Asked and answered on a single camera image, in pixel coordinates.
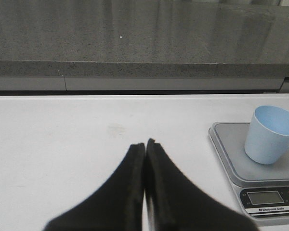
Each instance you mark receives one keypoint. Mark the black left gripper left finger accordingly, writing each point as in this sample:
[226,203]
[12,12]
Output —
[116,206]

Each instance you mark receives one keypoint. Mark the light blue plastic cup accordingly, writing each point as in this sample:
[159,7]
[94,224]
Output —
[268,135]

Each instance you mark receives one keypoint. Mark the silver digital kitchen scale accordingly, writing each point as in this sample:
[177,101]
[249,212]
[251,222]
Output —
[262,191]

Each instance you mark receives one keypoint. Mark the grey stone counter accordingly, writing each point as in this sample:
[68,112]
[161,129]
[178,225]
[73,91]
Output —
[194,46]

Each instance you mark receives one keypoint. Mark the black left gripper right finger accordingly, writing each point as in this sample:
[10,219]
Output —
[174,203]

